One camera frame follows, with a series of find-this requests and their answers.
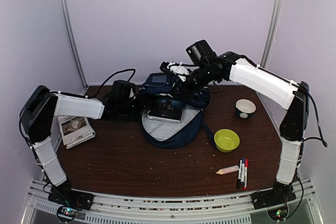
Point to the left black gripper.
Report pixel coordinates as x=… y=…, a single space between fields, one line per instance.
x=144 y=103

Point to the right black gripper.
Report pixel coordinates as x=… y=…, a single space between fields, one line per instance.
x=186 y=92

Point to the dark Wuthering Heights book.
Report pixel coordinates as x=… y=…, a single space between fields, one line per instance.
x=166 y=110

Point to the navy blue student backpack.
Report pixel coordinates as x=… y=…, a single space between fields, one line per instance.
x=174 y=135

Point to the white Afternoon Tea book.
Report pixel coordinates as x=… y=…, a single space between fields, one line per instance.
x=75 y=130

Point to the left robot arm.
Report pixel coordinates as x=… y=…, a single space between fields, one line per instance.
x=37 y=115

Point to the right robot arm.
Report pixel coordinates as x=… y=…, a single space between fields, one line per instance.
x=291 y=96

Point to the dark bowl white inside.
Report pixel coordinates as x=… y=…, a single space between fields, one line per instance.
x=244 y=108

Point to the lime green bowl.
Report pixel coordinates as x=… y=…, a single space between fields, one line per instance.
x=226 y=140

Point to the black marker pen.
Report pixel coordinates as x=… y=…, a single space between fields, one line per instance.
x=238 y=184

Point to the cream glue tube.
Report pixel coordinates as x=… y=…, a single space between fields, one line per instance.
x=227 y=170

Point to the red marker pen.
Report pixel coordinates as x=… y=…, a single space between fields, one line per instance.
x=245 y=173

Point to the blue marker pen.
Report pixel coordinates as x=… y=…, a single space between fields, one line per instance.
x=242 y=173

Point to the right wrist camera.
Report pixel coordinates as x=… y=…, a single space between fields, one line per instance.
x=177 y=69

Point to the right aluminium frame post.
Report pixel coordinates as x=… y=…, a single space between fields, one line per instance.
x=271 y=35

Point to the aluminium frame post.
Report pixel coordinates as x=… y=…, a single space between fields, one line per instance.
x=72 y=43
x=271 y=35

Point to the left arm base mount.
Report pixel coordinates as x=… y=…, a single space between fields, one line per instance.
x=70 y=201

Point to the front aluminium rail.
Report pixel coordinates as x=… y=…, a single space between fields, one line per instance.
x=229 y=208

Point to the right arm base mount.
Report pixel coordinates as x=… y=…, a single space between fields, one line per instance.
x=275 y=200

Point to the left aluminium frame post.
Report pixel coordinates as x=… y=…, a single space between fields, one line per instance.
x=72 y=43

